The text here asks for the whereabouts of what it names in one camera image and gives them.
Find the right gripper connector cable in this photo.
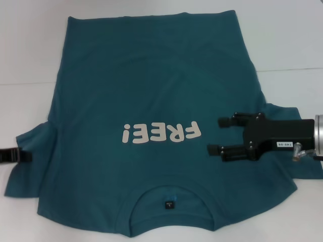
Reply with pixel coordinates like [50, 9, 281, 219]
[291, 142, 323, 162]

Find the teal blue printed t-shirt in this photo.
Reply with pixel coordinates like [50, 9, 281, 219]
[4, 10, 323, 225]

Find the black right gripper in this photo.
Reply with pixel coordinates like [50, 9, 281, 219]
[206, 111, 316, 163]

